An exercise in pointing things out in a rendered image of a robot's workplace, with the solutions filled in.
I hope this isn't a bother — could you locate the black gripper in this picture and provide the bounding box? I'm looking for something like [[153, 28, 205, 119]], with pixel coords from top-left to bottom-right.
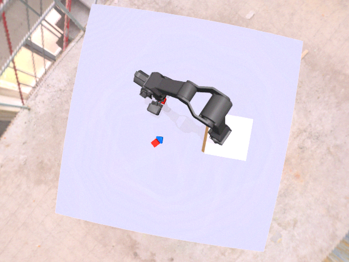
[[147, 96, 166, 115]]

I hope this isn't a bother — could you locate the blue cube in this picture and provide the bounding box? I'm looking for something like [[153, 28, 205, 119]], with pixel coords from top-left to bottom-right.
[[156, 136, 163, 144]]

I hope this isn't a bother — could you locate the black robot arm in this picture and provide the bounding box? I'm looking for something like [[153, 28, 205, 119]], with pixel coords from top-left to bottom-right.
[[133, 70, 233, 146]]

